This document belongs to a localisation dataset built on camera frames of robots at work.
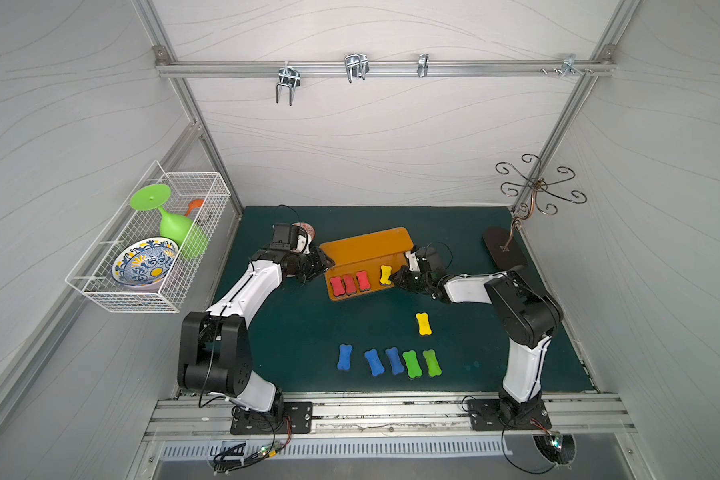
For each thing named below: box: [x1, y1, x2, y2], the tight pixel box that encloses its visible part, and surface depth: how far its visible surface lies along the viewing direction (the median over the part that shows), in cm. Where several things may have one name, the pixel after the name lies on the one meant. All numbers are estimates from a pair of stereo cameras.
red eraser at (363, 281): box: [356, 271, 371, 291], surface depth 99 cm
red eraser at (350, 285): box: [343, 274, 357, 295], surface depth 97 cm
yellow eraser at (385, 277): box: [380, 265, 392, 285], surface depth 100 cm
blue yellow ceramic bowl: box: [112, 237, 179, 290], surface depth 63 cm
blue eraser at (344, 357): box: [337, 344, 353, 371], surface depth 84 cm
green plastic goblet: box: [130, 184, 209, 259], surface depth 64 cm
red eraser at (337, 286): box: [330, 276, 345, 296], surface depth 97 cm
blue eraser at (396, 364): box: [386, 347, 405, 375], surface depth 83 cm
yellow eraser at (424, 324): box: [416, 312, 432, 336], surface depth 90 cm
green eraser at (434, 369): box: [422, 349, 443, 377], surface depth 82 cm
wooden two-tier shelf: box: [320, 227, 414, 301], surface depth 95 cm
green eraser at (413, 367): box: [402, 350, 423, 379], surface depth 82 cm
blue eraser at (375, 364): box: [364, 348, 385, 377], surface depth 82 cm
